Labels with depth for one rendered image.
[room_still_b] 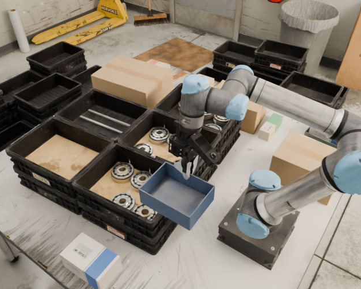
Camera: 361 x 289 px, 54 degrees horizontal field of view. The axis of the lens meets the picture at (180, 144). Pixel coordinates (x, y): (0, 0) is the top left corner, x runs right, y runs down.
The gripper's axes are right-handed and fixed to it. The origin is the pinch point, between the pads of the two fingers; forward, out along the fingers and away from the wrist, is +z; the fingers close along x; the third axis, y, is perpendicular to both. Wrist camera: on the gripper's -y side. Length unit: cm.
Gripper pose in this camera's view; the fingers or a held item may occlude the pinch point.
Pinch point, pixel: (189, 176)
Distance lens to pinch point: 119.3
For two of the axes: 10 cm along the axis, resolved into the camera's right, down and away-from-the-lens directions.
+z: -0.9, 8.2, 5.7
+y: -7.9, -4.1, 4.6
